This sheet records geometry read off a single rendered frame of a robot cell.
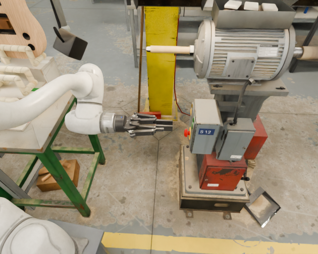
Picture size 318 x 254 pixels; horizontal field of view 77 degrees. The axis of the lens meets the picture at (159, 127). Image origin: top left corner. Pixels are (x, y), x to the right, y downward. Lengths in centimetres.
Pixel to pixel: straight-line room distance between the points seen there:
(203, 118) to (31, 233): 71
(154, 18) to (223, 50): 105
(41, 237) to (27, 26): 96
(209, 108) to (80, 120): 53
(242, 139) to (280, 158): 126
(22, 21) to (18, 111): 74
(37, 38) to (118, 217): 136
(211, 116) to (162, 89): 140
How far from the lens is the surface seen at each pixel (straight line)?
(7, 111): 59
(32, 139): 115
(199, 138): 86
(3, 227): 91
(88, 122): 85
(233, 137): 112
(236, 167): 134
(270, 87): 109
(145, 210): 179
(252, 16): 92
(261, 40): 96
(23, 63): 142
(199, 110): 85
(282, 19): 96
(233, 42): 92
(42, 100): 66
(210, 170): 131
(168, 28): 189
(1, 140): 123
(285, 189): 218
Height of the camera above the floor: 167
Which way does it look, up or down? 46 degrees down
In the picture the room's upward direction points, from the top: straight up
